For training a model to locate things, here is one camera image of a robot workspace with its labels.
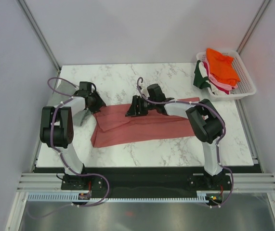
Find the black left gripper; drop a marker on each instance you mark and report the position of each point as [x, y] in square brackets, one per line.
[99, 104]

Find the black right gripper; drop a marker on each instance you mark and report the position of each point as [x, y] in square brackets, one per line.
[133, 111]

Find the salmon pink t shirt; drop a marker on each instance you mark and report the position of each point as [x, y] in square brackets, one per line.
[114, 128]

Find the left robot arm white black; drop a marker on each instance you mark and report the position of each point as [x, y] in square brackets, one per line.
[57, 132]

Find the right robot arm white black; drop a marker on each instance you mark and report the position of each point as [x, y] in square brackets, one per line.
[208, 126]

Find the folded grey t shirt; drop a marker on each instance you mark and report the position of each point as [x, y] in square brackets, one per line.
[56, 98]

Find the dark green white garment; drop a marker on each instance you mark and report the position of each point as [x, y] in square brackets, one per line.
[201, 79]

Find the magenta red t shirt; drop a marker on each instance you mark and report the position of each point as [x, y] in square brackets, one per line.
[218, 91]

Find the light pink t shirt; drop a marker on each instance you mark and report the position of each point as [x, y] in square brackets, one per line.
[219, 85]

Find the orange t shirt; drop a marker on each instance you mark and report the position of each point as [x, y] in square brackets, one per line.
[221, 67]

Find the white plastic laundry basket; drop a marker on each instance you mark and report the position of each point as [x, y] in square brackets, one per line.
[245, 86]

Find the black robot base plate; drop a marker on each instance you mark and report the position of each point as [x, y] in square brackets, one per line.
[145, 182]

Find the left aluminium frame post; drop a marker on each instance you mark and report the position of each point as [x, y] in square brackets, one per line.
[35, 27]

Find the aluminium frame post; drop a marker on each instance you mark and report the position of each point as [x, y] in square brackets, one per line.
[253, 25]
[35, 27]

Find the white slotted cable duct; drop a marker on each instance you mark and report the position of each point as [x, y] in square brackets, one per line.
[76, 197]

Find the right aluminium frame post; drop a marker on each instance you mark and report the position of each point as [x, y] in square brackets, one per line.
[253, 25]

